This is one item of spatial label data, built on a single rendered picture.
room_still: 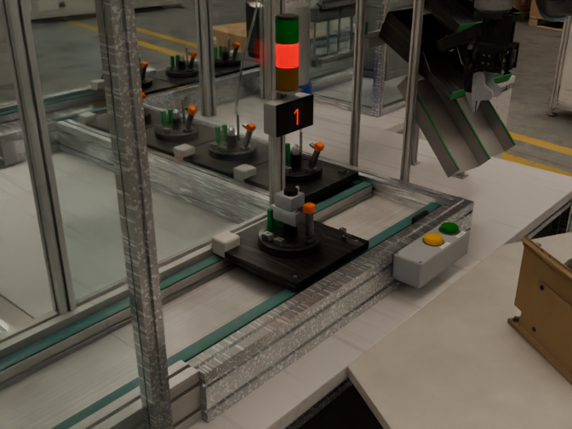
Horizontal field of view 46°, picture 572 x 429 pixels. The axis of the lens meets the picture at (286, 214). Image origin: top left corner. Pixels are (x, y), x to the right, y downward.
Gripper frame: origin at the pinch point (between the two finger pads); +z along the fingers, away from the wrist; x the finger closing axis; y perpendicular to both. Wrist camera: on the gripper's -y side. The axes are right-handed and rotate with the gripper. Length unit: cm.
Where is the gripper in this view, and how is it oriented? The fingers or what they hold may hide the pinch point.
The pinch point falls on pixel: (471, 105)
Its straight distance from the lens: 152.4
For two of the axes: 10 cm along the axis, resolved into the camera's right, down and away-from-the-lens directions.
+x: 6.7, -3.2, 6.7
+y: 7.5, 2.9, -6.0
